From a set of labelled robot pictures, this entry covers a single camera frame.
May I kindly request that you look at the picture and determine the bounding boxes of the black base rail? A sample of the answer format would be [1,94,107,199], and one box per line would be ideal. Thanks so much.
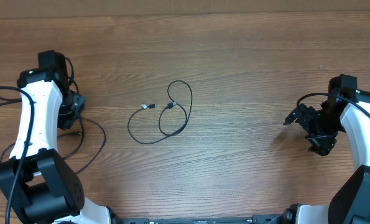
[119,214,282,224]

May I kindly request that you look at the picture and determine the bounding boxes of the brown cardboard wall panel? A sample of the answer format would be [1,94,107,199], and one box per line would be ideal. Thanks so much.
[0,0,370,19]

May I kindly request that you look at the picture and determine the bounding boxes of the thin black USB cable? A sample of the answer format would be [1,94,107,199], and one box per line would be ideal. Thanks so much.
[0,86,24,164]

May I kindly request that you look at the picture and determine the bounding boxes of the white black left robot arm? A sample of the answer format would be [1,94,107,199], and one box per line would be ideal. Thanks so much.
[0,50,120,223]

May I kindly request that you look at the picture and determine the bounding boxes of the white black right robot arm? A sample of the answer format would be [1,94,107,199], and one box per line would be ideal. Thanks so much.
[274,74,370,223]

